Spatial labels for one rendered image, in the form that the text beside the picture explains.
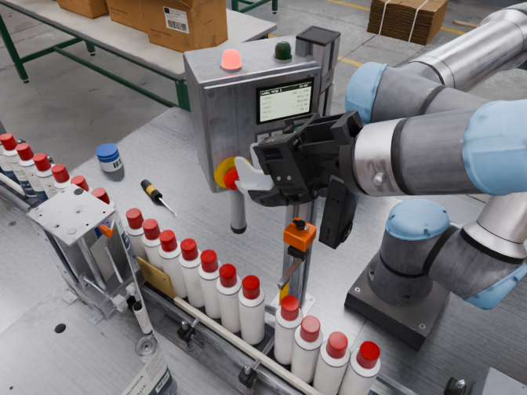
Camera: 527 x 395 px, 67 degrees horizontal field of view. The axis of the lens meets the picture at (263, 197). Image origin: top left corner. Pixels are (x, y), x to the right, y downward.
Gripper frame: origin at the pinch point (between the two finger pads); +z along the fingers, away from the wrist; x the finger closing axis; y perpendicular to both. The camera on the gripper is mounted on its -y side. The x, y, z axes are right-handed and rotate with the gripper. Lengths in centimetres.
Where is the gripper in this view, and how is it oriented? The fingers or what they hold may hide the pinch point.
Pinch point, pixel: (245, 185)
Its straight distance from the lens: 56.7
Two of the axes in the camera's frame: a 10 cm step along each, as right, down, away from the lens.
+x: -5.6, 5.7, -5.9
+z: -7.2, 0.2, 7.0
